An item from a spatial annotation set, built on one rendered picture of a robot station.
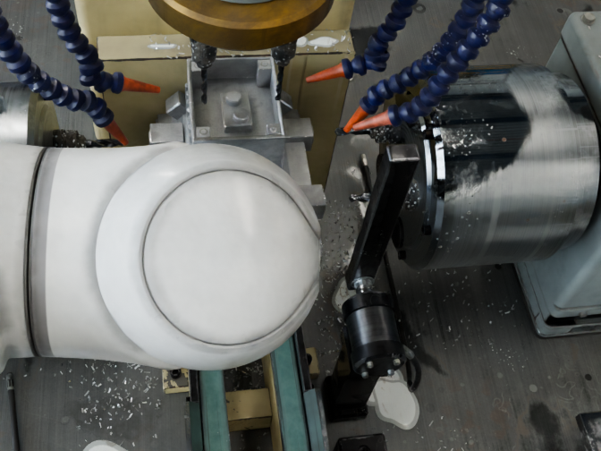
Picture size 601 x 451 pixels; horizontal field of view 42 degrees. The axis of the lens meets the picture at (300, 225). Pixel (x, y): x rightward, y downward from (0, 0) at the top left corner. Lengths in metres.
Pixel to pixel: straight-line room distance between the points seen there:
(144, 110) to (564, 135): 0.50
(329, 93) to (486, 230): 0.26
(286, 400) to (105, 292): 0.64
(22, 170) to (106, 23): 0.70
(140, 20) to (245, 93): 0.20
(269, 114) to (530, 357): 0.53
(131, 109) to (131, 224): 0.68
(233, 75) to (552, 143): 0.37
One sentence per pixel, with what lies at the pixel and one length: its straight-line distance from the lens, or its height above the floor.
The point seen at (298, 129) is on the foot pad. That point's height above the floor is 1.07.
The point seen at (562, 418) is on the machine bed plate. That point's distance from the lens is 1.16.
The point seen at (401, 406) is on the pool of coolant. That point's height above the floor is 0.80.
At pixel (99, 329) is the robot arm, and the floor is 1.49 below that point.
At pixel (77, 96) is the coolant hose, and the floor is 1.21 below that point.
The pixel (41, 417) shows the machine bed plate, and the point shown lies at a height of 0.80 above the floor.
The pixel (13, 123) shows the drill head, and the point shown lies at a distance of 0.85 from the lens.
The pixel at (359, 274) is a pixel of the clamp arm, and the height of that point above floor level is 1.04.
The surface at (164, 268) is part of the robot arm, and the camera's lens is 0.30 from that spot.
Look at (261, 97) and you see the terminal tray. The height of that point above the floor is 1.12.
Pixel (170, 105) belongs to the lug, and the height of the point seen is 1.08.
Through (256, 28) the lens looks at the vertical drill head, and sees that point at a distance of 0.69.
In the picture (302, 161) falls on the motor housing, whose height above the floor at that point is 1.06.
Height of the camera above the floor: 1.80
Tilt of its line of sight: 57 degrees down
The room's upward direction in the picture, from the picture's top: 11 degrees clockwise
